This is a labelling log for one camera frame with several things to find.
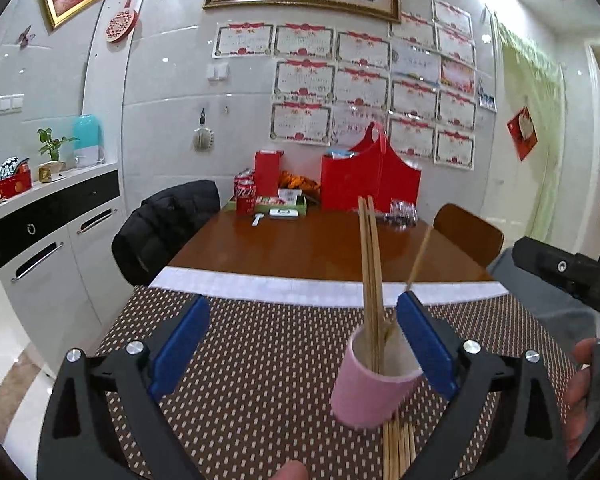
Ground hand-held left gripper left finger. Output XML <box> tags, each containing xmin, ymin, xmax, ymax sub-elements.
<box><xmin>37</xmin><ymin>295</ymin><xmax>211</xmax><ymax>480</ymax></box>

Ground white black sideboard cabinet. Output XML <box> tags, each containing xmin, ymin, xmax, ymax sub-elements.
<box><xmin>0</xmin><ymin>160</ymin><xmax>125</xmax><ymax>361</ymax></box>

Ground black jacket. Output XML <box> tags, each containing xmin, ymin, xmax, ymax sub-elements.
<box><xmin>111</xmin><ymin>180</ymin><xmax>222</xmax><ymax>287</ymax></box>

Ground green door curtain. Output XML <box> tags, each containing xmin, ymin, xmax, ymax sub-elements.
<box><xmin>495</xmin><ymin>15</ymin><xmax>567</xmax><ymax>243</ymax></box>

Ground clear plastic bag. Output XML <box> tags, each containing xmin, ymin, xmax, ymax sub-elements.
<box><xmin>385</xmin><ymin>199</ymin><xmax>420</xmax><ymax>227</ymax></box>

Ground red diamond paper decoration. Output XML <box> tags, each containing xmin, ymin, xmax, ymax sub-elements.
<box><xmin>507</xmin><ymin>106</ymin><xmax>539</xmax><ymax>162</ymax></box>

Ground group of award certificates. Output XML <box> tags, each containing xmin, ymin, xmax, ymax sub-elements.
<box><xmin>211</xmin><ymin>0</ymin><xmax>481</xmax><ymax>171</ymax></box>

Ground orange snack bag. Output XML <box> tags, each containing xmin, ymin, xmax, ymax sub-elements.
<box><xmin>279</xmin><ymin>171</ymin><xmax>322</xmax><ymax>197</ymax></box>

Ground hanging grey ornament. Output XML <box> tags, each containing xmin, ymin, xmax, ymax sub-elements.
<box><xmin>193</xmin><ymin>108</ymin><xmax>215</xmax><ymax>152</ymax></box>

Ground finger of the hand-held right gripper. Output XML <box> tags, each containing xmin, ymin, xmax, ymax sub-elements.
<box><xmin>512</xmin><ymin>236</ymin><xmax>576</xmax><ymax>297</ymax></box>

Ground pink cup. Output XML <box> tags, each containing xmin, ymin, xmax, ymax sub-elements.
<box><xmin>330</xmin><ymin>324</ymin><xmax>423</xmax><ymax>431</ymax></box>

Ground red carton box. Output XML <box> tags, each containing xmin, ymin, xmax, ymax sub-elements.
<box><xmin>254</xmin><ymin>150</ymin><xmax>285</xmax><ymax>199</ymax></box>

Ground dotted brown placemat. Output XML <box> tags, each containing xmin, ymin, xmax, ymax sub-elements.
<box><xmin>94</xmin><ymin>285</ymin><xmax>581</xmax><ymax>480</ymax></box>

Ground bunch of wooden chopsticks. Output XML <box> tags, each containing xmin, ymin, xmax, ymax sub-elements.
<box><xmin>381</xmin><ymin>410</ymin><xmax>417</xmax><ymax>480</ymax></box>

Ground long wooden chopstick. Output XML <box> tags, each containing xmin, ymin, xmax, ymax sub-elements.
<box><xmin>384</xmin><ymin>225</ymin><xmax>433</xmax><ymax>343</ymax></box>
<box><xmin>366</xmin><ymin>196</ymin><xmax>385</xmax><ymax>373</ymax></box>
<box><xmin>357</xmin><ymin>196</ymin><xmax>379</xmax><ymax>375</ymax></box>

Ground wooden chair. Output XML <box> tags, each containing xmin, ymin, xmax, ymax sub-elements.
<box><xmin>432</xmin><ymin>203</ymin><xmax>504</xmax><ymax>268</ymax></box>

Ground teal white humidifier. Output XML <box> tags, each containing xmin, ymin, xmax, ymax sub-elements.
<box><xmin>72</xmin><ymin>114</ymin><xmax>105</xmax><ymax>169</ymax></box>

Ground red paper-cut fan ornament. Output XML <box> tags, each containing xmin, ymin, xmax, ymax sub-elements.
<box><xmin>105</xmin><ymin>0</ymin><xmax>140</xmax><ymax>44</ymax></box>

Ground person's right hand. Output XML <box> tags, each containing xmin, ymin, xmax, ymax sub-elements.
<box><xmin>565</xmin><ymin>338</ymin><xmax>600</xmax><ymax>461</ymax></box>

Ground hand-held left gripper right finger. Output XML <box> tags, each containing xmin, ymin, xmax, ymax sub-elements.
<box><xmin>396</xmin><ymin>291</ymin><xmax>568</xmax><ymax>480</ymax></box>

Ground potted green plant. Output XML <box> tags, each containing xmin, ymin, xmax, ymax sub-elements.
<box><xmin>36</xmin><ymin>127</ymin><xmax>79</xmax><ymax>175</ymax></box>

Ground person's left hand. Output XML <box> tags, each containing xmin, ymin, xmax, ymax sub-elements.
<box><xmin>264</xmin><ymin>460</ymin><xmax>309</xmax><ymax>480</ymax></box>

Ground white cloth strip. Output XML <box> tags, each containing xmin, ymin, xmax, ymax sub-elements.
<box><xmin>149</xmin><ymin>266</ymin><xmax>511</xmax><ymax>306</ymax></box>

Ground grey cloth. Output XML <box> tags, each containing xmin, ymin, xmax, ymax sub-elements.
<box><xmin>490</xmin><ymin>247</ymin><xmax>598</xmax><ymax>333</ymax></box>

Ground wall photos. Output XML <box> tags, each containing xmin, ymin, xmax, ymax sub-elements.
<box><xmin>477</xmin><ymin>75</ymin><xmax>498</xmax><ymax>112</ymax></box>

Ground red gift bag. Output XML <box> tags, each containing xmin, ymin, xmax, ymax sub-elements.
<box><xmin>321</xmin><ymin>121</ymin><xmax>422</xmax><ymax>212</ymax></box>

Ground red tin box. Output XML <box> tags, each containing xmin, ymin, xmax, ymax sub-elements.
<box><xmin>0</xmin><ymin>167</ymin><xmax>33</xmax><ymax>206</ymax></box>

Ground green tray box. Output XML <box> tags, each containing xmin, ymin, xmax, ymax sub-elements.
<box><xmin>255</xmin><ymin>195</ymin><xmax>307</xmax><ymax>214</ymax></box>

